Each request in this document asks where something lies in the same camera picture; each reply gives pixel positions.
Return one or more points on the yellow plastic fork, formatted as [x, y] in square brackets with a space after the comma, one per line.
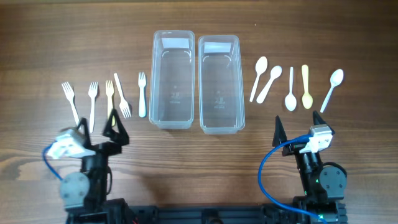
[109, 94]

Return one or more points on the cream plastic spoon leftmost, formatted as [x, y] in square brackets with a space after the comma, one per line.
[260, 68]

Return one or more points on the wide white plastic spoon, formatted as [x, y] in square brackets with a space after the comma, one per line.
[274, 74]

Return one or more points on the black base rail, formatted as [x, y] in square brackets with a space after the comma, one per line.
[211, 214]

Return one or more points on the yellow plastic spoon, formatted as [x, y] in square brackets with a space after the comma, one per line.
[307, 99]

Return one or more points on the slanted white plastic fork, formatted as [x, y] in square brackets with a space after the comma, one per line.
[124, 105]

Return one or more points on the left clear plastic container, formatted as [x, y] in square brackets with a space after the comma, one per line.
[172, 82]

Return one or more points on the right clear plastic container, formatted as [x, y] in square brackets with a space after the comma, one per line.
[220, 77]

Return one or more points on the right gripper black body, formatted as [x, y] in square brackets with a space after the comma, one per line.
[296, 149]

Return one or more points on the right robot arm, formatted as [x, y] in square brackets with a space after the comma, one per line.
[323, 182]

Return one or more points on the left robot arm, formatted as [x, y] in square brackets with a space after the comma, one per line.
[84, 192]

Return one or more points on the white spoon bowl down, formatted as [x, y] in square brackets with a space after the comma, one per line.
[290, 99]

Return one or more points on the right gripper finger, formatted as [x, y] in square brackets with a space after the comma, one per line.
[279, 133]
[318, 120]

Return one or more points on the clear plastic container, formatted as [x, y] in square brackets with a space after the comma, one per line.
[220, 77]
[172, 82]

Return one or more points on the rightmost white plastic spoon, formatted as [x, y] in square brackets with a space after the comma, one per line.
[335, 80]

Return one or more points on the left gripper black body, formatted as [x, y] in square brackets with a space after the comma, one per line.
[101, 147]

